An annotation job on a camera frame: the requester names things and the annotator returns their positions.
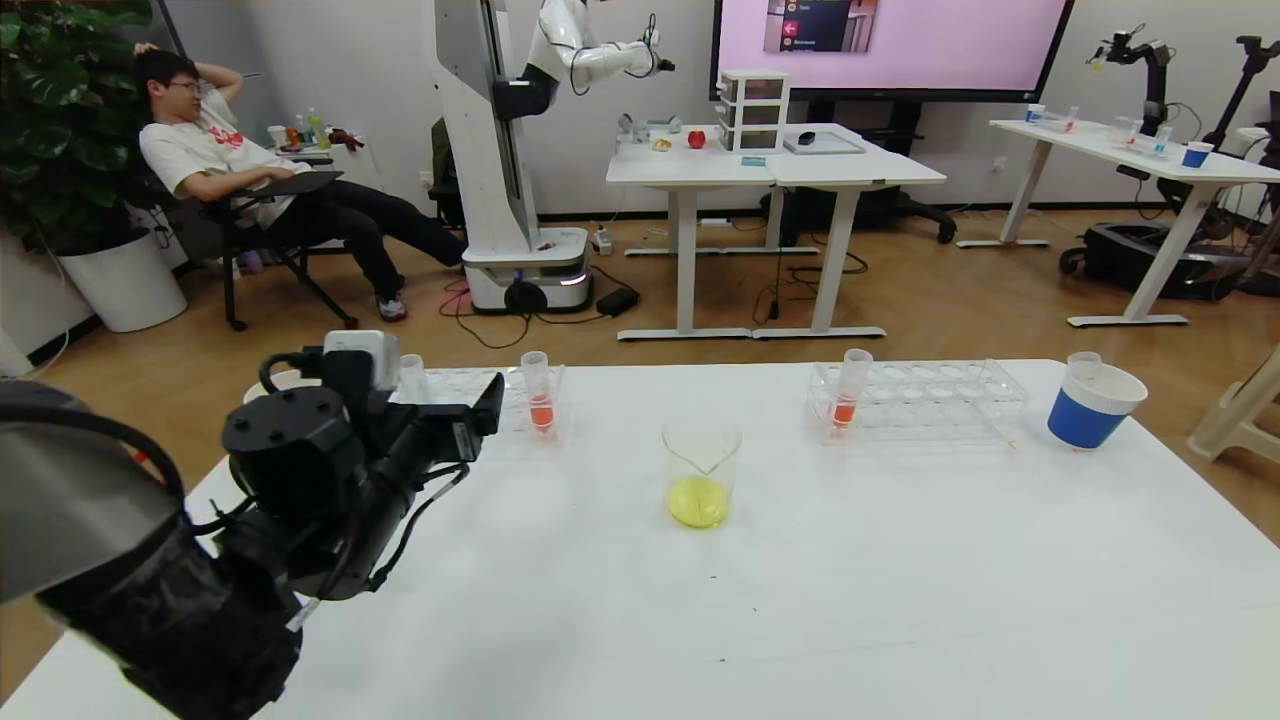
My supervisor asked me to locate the red pigment test tube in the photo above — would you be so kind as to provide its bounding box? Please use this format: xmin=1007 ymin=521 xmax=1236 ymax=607
xmin=830 ymin=348 xmax=874 ymax=431
xmin=519 ymin=350 xmax=557 ymax=436

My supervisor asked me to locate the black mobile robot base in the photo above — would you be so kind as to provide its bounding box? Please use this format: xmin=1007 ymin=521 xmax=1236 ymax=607
xmin=1060 ymin=220 xmax=1251 ymax=301

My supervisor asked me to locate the clear acrylic tube rack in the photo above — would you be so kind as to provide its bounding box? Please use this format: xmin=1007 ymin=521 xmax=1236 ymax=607
xmin=400 ymin=364 xmax=571 ymax=451
xmin=806 ymin=358 xmax=1031 ymax=448

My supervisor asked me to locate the clear glass beaker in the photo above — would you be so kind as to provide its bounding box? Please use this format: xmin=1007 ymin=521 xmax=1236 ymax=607
xmin=661 ymin=408 xmax=744 ymax=531

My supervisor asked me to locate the white standing desk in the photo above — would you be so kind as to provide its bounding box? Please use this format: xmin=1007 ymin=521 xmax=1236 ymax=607
xmin=752 ymin=122 xmax=948 ymax=339
xmin=605 ymin=122 xmax=823 ymax=341
xmin=957 ymin=112 xmax=1280 ymax=328

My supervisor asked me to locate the small grey device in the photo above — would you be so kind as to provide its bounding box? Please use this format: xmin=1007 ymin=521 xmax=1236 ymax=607
xmin=617 ymin=111 xmax=684 ymax=142

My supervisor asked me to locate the white humanoid robot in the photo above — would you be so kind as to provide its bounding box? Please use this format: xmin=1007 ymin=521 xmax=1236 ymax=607
xmin=430 ymin=0 xmax=676 ymax=313

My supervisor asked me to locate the white drawer organizer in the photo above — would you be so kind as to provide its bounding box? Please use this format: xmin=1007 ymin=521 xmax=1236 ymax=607
xmin=717 ymin=68 xmax=793 ymax=153

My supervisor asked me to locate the grey flat tray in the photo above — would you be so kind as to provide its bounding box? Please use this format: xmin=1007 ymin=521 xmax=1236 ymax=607
xmin=782 ymin=130 xmax=868 ymax=155

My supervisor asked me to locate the black display stand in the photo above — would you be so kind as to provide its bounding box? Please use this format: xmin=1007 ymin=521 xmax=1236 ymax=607
xmin=760 ymin=98 xmax=958 ymax=244

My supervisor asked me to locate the dark laptop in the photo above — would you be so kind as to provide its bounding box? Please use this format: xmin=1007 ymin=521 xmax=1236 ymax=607
xmin=250 ymin=168 xmax=341 ymax=197

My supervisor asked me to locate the black office chair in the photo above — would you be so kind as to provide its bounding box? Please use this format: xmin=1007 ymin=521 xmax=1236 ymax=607
xmin=195 ymin=170 xmax=359 ymax=331

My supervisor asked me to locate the seated man white shirt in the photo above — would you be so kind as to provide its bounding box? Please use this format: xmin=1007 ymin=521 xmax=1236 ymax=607
xmin=135 ymin=42 xmax=469 ymax=323

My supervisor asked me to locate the white planter pot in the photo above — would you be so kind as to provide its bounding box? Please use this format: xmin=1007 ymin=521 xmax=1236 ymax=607
xmin=55 ymin=225 xmax=189 ymax=333

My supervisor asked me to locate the green potted plant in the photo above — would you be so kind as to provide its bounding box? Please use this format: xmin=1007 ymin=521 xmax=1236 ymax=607
xmin=0 ymin=0 xmax=166 ymax=256

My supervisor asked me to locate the black tripod stand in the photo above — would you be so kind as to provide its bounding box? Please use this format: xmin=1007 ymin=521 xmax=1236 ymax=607
xmin=1210 ymin=35 xmax=1280 ymax=151

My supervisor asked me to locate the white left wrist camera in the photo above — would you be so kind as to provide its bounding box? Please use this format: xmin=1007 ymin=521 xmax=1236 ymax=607
xmin=320 ymin=330 xmax=401 ymax=396

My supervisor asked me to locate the large wall display screen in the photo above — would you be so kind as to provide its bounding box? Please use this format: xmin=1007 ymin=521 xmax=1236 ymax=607
xmin=708 ymin=0 xmax=1078 ymax=102

